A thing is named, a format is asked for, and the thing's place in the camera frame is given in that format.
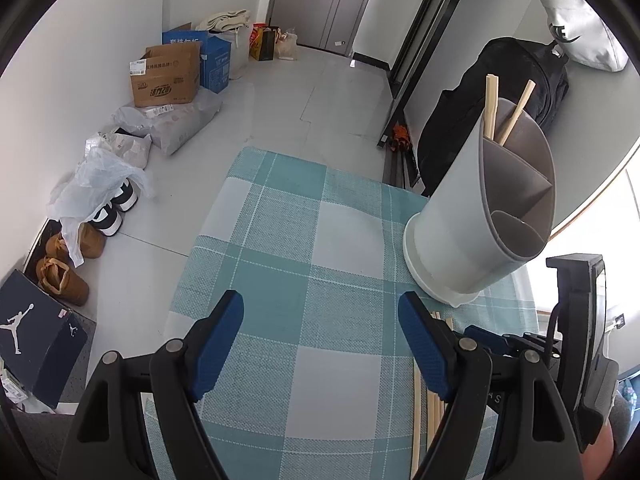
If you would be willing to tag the single wooden chopstick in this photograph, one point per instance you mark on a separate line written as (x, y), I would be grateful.
(517, 110)
(491, 110)

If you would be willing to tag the teal checked tablecloth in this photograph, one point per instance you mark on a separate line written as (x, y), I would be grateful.
(310, 285)

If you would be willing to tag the grey white utensil holder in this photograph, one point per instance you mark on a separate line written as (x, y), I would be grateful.
(450, 240)

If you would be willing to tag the beige plastic bag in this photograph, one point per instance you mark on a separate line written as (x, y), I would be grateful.
(287, 45)

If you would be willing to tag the blue cardboard box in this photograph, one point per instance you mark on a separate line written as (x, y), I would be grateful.
(217, 65)

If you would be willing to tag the grey double door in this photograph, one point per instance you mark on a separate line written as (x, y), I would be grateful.
(320, 5)

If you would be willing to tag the orange black small object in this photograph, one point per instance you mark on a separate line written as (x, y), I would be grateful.
(400, 139)

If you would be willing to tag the group of wooden chopsticks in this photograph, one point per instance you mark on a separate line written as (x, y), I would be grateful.
(415, 420)

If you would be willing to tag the person's right hand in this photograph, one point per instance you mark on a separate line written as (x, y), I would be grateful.
(600, 460)

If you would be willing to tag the black white sneaker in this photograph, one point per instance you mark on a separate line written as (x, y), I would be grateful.
(107, 220)
(125, 200)

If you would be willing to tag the black backpack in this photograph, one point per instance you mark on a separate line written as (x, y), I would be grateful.
(460, 125)

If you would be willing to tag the white canvas tote bag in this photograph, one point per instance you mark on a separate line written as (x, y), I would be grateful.
(225, 20)

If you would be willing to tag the brown cardboard box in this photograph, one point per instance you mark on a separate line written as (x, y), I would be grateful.
(165, 80)

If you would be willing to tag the white hanging bag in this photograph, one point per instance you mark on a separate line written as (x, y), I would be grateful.
(585, 30)

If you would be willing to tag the black metal frame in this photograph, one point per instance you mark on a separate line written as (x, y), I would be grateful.
(425, 25)

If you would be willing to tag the brown boot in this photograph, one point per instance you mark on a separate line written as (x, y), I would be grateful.
(62, 280)
(92, 242)

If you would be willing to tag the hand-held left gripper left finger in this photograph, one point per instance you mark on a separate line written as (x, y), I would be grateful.
(215, 350)

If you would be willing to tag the clear plastic bag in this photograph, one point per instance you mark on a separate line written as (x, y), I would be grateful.
(95, 180)

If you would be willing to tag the black paper bag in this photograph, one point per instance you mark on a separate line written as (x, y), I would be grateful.
(267, 45)

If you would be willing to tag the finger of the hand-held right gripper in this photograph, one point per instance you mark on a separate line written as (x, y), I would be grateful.
(482, 334)

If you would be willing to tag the red snack bag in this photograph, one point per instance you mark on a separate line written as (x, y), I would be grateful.
(256, 40)

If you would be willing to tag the grey mailer bag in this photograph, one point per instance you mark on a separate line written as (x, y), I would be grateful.
(175, 125)

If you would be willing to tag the dark blue shoebox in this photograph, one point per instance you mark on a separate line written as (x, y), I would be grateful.
(35, 340)

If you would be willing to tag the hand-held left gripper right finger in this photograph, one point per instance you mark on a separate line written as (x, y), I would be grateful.
(425, 345)

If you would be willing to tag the white parcel bag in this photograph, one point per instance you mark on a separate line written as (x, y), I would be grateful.
(130, 150)

